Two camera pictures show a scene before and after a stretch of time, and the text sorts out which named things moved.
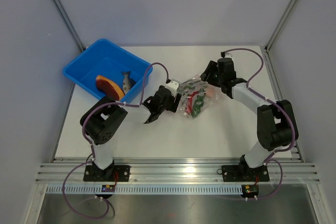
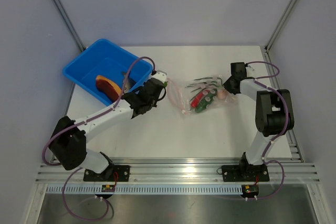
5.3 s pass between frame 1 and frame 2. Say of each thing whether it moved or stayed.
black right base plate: stayed
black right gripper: moved
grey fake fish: stayed
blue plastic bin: stayed
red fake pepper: moved
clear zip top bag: moved
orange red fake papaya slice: stayed
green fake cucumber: moved
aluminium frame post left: stayed
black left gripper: moved
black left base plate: stayed
